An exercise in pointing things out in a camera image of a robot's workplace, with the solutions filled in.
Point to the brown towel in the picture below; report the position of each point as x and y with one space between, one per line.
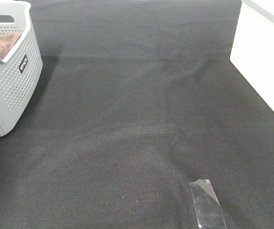
7 41

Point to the black table cloth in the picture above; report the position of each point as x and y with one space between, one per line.
136 100

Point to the clear tape strip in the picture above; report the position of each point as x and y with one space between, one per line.
207 207

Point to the grey perforated laundry basket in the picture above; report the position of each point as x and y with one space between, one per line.
21 68

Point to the white plastic storage bin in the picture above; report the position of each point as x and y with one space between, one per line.
252 50

